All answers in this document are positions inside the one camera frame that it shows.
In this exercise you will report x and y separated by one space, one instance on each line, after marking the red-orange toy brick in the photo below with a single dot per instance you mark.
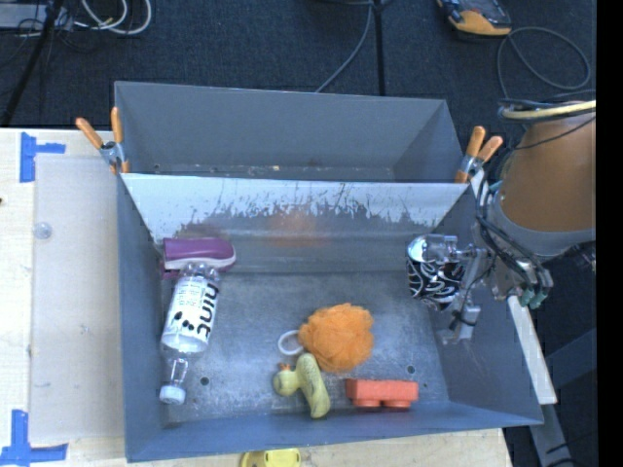
382 391

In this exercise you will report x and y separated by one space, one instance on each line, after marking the grey metal bin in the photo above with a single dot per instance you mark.
272 290

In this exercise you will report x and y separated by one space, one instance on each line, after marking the yellow toy duck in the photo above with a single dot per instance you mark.
309 382

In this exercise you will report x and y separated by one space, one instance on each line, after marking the pale flat board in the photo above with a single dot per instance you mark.
73 285

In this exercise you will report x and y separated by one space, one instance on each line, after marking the purple and white stapler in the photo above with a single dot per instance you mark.
199 251

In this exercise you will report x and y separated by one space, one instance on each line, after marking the black and white patterned can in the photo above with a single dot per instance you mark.
433 282

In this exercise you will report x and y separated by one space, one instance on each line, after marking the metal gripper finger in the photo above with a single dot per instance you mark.
445 246
462 321

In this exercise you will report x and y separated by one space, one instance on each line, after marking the clear plastic bottle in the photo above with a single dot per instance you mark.
192 309

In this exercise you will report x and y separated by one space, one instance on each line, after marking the orange mesh bath sponge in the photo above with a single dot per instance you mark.
338 336

